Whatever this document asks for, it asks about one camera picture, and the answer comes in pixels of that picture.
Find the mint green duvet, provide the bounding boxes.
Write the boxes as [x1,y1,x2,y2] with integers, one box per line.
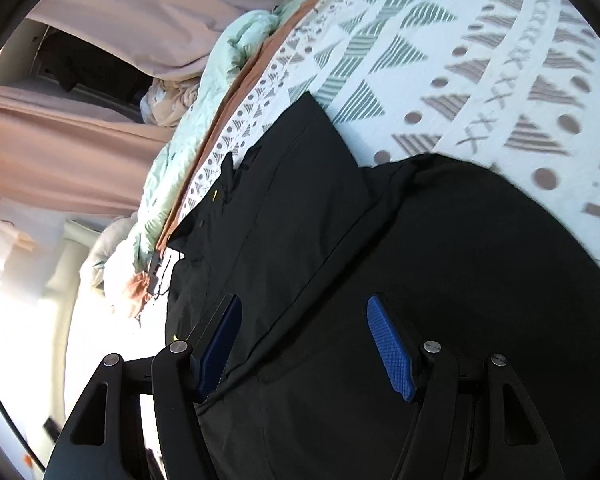
[104,0,306,295]

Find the orange crumpled cloth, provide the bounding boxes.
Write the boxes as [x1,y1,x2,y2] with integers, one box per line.
[123,271,158,323]

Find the grey white pillow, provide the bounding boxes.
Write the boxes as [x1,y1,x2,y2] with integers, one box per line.
[80,214,137,288]

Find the black power adapter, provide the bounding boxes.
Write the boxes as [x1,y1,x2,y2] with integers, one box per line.
[147,252,161,281]

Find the beige clothes pile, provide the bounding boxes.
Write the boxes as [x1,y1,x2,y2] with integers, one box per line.
[140,76,200,128]

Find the cream padded headboard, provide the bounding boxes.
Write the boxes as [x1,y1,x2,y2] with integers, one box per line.
[42,220,100,406]

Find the left pink curtain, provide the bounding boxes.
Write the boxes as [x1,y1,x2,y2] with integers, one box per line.
[0,86,173,217]

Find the large black jacket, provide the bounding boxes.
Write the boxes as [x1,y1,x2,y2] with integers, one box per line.
[166,94,600,479]

